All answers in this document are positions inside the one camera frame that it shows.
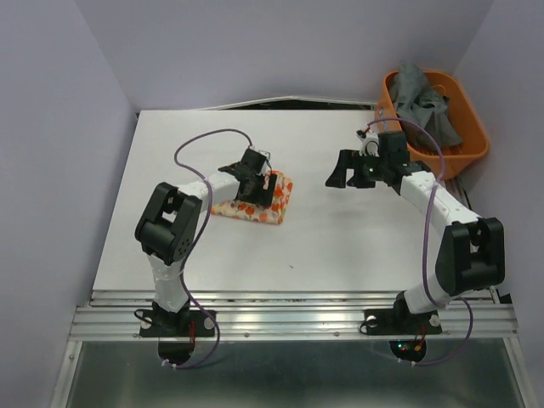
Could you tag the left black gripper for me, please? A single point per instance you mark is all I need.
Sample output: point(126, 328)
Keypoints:
point(260, 196)

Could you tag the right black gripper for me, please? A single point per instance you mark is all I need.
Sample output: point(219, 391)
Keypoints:
point(348, 159)

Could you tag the grey skirt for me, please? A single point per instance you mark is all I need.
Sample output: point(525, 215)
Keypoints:
point(415, 100)

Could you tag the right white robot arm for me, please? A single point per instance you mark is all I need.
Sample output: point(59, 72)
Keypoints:
point(471, 254)

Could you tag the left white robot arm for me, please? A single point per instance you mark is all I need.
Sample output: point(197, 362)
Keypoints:
point(170, 226)

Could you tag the orange plastic basket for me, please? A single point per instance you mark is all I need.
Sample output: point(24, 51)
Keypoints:
point(445, 163)

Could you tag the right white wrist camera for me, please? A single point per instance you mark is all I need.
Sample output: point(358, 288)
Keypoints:
point(369, 142)

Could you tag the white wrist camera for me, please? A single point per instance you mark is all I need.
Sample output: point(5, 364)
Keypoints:
point(265, 154)
point(369, 142)

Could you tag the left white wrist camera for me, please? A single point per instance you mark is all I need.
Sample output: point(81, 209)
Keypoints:
point(265, 154)

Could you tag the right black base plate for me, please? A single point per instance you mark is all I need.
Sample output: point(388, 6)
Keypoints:
point(385, 322)

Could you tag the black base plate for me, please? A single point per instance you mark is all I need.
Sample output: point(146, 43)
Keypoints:
point(385, 322)
point(186, 323)

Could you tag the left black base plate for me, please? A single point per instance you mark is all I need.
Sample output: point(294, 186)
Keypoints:
point(186, 323)

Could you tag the aluminium rail frame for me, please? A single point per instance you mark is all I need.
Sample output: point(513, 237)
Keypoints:
point(289, 301)

